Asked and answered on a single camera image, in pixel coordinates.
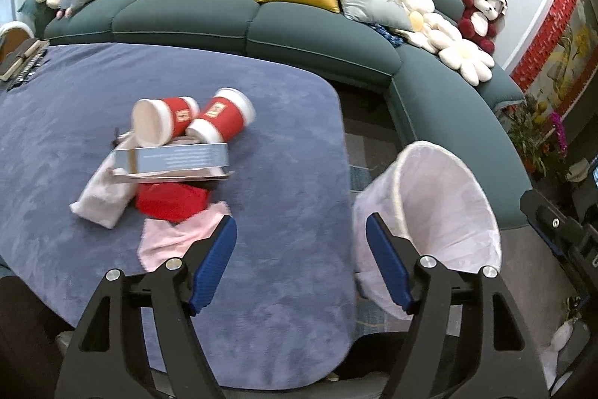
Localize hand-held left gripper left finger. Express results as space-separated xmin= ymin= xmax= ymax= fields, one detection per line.
xmin=61 ymin=214 xmax=238 ymax=399

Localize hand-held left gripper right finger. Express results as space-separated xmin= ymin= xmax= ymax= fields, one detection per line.
xmin=365 ymin=212 xmax=549 ymax=399

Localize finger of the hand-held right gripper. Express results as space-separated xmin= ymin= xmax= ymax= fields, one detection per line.
xmin=520 ymin=188 xmax=587 ymax=260

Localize pale pink cloth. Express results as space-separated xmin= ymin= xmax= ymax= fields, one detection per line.
xmin=138 ymin=202 xmax=232 ymax=273

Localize white-lined waste bin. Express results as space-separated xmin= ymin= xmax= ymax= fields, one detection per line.
xmin=351 ymin=140 xmax=503 ymax=319

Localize red packet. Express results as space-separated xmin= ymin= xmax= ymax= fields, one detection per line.
xmin=135 ymin=183 xmax=209 ymax=223

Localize magenta orchid plant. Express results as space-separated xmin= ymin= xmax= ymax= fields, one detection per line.
xmin=546 ymin=111 xmax=568 ymax=159

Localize blue table blanket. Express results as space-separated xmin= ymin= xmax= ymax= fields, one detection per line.
xmin=0 ymin=43 xmax=358 ymax=386

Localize green potted plant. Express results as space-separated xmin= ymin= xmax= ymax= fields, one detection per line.
xmin=502 ymin=95 xmax=557 ymax=175

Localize grey-blue carton box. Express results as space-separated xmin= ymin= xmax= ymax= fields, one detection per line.
xmin=111 ymin=143 xmax=234 ymax=185

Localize white cloth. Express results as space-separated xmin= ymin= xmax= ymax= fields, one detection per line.
xmin=70 ymin=132 xmax=141 ymax=229

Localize red paper cup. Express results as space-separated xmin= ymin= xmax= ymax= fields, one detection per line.
xmin=186 ymin=88 xmax=256 ymax=144
xmin=132 ymin=96 xmax=201 ymax=147

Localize person's dark trousers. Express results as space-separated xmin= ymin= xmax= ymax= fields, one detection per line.
xmin=0 ymin=275 xmax=421 ymax=399

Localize red monkey plush toy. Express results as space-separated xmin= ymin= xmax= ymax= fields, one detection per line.
xmin=457 ymin=0 xmax=508 ymax=56

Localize blue patterned cloth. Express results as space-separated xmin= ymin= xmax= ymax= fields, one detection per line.
xmin=369 ymin=22 xmax=405 ymax=49

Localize teal sectional sofa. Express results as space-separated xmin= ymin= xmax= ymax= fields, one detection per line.
xmin=19 ymin=0 xmax=533 ymax=231

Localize row of pens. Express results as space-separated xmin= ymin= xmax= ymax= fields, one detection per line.
xmin=7 ymin=58 xmax=50 ymax=91

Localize wooden chair with white rim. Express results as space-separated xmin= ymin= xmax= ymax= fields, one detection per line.
xmin=0 ymin=21 xmax=36 ymax=63

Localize painted wall mural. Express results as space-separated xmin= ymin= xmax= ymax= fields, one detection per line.
xmin=528 ymin=0 xmax=598 ymax=124

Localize red wall decoration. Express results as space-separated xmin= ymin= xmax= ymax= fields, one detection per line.
xmin=510 ymin=0 xmax=587 ymax=93

